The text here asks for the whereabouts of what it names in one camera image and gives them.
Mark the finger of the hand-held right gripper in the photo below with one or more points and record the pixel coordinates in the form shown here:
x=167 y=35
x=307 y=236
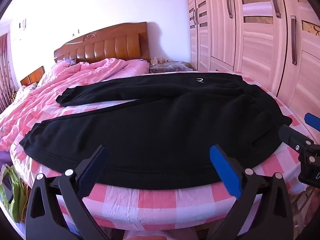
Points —
x=312 y=121
x=291 y=135

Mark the black pants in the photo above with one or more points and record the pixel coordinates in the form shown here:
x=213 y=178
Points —
x=150 y=130

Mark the pink quilt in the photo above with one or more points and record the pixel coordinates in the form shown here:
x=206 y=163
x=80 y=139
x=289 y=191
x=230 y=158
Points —
x=75 y=80

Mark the light wood wardrobe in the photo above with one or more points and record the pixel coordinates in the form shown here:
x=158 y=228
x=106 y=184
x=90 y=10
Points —
x=255 y=42

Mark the wall socket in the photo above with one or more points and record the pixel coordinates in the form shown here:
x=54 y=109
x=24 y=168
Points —
x=75 y=32

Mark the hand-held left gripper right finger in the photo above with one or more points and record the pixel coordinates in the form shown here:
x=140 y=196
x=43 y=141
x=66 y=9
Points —
x=225 y=170

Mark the small items on nightstand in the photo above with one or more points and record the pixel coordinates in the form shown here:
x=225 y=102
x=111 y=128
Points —
x=158 y=60

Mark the wooden headboard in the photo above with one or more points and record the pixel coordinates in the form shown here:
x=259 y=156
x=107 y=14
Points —
x=112 y=45

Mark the wooden nightstand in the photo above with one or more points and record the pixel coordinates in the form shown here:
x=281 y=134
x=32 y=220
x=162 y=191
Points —
x=33 y=76

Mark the patterned curtain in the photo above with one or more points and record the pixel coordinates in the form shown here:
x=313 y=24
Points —
x=5 y=75

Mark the nightstand with patterned cloth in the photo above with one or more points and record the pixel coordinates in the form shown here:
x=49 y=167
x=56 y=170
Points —
x=172 y=67

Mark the green bag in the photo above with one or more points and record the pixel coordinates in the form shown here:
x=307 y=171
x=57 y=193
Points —
x=15 y=195

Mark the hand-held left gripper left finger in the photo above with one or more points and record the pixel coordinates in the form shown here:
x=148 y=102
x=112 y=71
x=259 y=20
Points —
x=91 y=170

